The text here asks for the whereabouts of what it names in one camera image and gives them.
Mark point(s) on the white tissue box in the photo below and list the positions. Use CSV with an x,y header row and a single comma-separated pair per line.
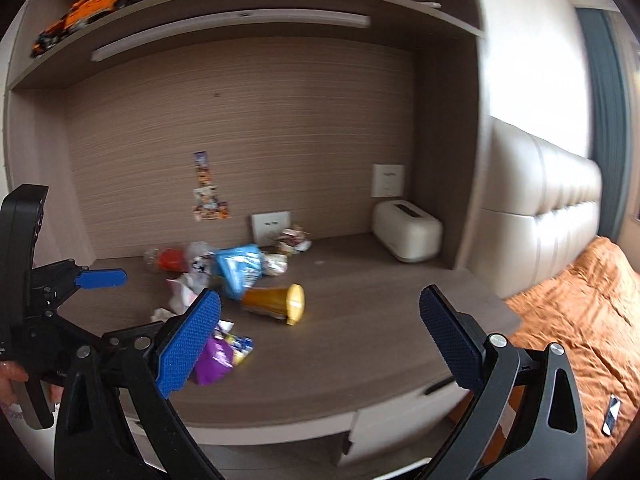
x,y
407,231

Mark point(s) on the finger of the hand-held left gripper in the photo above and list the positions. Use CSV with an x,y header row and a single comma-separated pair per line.
x,y
102,279
65,332

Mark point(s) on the crumpled pale wrapper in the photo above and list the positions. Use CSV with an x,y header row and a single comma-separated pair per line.
x,y
275,264

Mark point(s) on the yellow blue snack packet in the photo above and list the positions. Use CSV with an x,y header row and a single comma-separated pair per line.
x,y
239,347

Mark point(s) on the red white wrapper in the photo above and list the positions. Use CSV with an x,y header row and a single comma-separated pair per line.
x,y
292,240

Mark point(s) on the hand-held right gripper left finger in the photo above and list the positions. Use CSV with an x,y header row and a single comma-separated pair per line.
x,y
190,345

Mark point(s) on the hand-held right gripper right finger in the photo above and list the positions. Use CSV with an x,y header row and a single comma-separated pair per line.
x,y
452,340

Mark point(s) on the red label plastic bottle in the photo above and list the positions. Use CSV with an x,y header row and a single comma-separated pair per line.
x,y
167,259

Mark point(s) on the purple snack packet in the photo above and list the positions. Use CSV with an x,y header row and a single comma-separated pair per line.
x,y
215,362

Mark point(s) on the white drawer front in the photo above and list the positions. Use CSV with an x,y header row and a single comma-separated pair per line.
x,y
280,422

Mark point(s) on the cream padded headboard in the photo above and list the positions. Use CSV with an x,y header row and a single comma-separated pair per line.
x,y
535,210

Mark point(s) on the crumpled white tissue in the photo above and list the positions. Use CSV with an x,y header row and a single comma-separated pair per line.
x,y
179,296

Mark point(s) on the orange blanket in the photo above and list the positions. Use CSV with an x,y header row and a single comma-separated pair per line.
x,y
575,320

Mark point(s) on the white wall socket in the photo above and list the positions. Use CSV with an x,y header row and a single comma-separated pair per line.
x,y
387,181
270,226

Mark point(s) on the yellow cap amber bottle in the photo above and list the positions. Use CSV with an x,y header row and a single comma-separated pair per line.
x,y
272,302

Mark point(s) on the grey curtain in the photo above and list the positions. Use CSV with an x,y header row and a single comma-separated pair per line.
x,y
607,110

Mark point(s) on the grey light bar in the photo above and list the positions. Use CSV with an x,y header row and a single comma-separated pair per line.
x,y
225,25

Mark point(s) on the smartphone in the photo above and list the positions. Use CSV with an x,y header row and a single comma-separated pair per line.
x,y
611,415

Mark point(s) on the person's left hand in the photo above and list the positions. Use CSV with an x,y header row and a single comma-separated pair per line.
x,y
12,381

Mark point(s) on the brown wooden shelf unit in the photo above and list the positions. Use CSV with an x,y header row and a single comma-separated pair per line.
x,y
300,120

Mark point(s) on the strip of cartoon stickers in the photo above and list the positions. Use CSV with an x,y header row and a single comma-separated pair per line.
x,y
207,202

